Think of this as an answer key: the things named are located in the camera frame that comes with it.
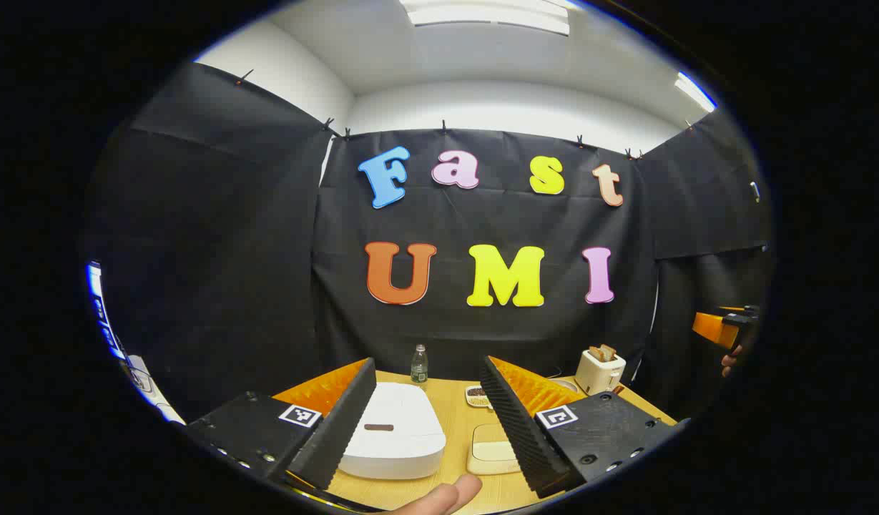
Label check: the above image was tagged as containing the white side desk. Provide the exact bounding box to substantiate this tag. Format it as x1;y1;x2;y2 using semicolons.
121;354;186;424

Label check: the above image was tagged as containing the white rice cooker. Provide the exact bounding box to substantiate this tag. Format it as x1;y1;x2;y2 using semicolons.
337;382;447;480

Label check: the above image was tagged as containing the clear plastic container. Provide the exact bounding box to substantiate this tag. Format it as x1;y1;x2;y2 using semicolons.
466;423;522;476

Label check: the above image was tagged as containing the cream toaster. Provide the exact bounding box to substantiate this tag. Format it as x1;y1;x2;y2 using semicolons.
575;350;626;396

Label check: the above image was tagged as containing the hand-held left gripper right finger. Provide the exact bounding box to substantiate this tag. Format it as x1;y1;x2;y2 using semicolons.
480;355;690;499

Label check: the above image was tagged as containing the large ceiling light panel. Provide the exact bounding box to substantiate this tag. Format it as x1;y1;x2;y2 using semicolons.
400;0;572;36

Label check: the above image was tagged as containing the small ceiling light panel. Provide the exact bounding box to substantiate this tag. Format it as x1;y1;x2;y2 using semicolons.
674;72;717;113

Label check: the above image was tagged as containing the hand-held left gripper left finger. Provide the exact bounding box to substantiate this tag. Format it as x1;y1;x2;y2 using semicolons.
185;358;378;491

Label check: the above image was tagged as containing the black backdrop cloth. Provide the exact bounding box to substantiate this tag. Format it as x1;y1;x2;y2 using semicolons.
82;61;775;423

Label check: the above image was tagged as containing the computer monitor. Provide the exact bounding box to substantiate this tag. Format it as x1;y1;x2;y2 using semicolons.
87;261;125;358

